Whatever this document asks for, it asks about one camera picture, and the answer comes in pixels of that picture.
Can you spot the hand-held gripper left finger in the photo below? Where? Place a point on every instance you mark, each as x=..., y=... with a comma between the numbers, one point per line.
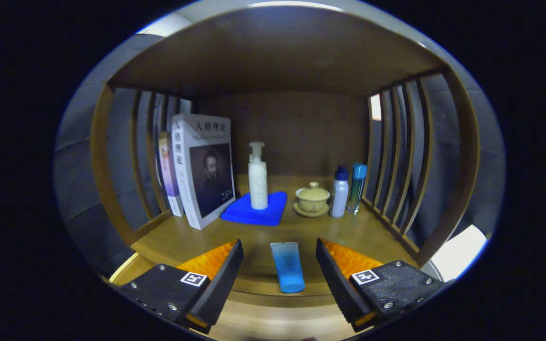
x=223, y=279

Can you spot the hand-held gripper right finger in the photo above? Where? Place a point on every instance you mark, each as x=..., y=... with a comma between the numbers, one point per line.
x=337, y=279

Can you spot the blue cosmetic tube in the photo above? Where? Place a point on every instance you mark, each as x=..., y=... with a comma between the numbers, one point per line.
x=288, y=267

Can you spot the brown wooden drawer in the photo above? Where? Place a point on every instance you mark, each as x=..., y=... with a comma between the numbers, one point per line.
x=263, y=322

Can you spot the wooden countertop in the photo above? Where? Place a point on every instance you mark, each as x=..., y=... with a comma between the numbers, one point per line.
x=254, y=241

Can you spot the white plastic drawer unit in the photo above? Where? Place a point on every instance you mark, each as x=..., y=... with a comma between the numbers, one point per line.
x=458, y=255

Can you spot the brown wooden cabinet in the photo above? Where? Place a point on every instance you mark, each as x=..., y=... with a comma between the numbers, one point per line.
x=277, y=47

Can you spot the blue folded cloth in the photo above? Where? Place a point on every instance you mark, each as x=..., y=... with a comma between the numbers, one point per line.
x=254, y=213

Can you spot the beige lidded teacup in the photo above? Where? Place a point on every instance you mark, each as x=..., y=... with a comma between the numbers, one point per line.
x=312, y=199

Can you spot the white bottle with blue cap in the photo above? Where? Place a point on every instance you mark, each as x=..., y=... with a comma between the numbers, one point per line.
x=340, y=194

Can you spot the teal bottle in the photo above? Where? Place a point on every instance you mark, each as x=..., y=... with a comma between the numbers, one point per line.
x=357, y=189

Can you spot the white pump bottle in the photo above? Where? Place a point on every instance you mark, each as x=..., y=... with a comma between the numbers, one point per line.
x=258, y=182

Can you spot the white portrait book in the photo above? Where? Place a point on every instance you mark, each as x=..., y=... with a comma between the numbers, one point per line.
x=206, y=175

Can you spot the purple book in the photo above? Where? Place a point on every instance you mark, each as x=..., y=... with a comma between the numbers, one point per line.
x=168, y=175

